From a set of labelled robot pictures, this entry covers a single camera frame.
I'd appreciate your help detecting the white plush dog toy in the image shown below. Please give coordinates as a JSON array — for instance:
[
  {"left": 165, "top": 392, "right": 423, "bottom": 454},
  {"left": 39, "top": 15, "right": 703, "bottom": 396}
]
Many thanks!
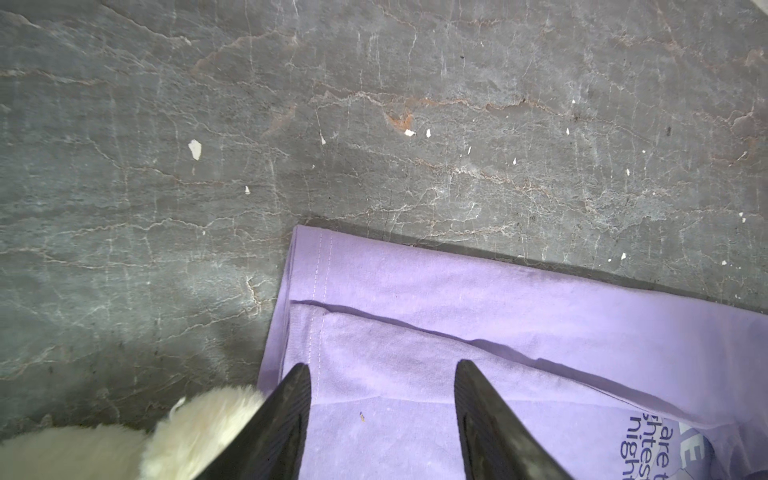
[{"left": 1, "top": 386, "right": 266, "bottom": 479}]

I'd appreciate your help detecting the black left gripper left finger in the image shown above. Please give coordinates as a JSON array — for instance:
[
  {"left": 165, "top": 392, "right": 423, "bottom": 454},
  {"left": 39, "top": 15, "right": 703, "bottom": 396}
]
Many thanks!
[{"left": 197, "top": 363, "right": 312, "bottom": 480}]

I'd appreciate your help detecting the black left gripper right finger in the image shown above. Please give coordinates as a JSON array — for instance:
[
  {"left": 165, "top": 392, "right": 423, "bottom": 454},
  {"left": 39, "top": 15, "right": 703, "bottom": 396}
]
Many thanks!
[{"left": 454, "top": 359, "right": 572, "bottom": 480}]

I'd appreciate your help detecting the purple t shirt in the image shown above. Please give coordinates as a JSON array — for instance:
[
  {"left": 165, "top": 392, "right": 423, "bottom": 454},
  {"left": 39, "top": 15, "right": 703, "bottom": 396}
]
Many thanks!
[{"left": 257, "top": 226, "right": 767, "bottom": 479}]

